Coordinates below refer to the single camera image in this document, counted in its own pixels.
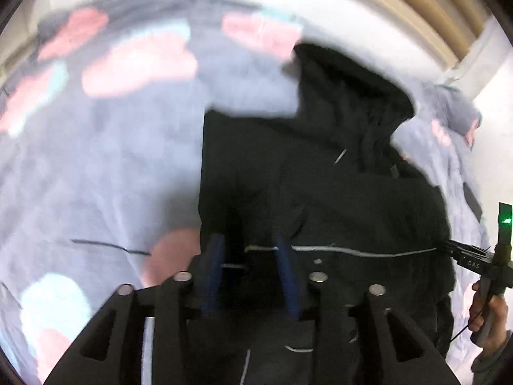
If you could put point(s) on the black hooded jacket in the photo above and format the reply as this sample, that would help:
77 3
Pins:
320 176

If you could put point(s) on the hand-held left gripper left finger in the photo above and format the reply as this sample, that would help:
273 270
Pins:
213 266

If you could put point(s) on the person's right hand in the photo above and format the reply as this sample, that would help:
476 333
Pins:
491 321

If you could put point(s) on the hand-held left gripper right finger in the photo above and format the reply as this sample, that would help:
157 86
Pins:
286 272

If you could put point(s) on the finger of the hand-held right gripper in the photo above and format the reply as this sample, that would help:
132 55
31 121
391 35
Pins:
451 246

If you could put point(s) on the grey blanket with pink print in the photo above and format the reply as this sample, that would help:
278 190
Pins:
112 148

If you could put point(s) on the wooden headboard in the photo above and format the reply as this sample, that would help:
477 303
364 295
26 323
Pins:
433 4

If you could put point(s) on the person's right forearm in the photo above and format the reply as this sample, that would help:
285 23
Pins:
495 363

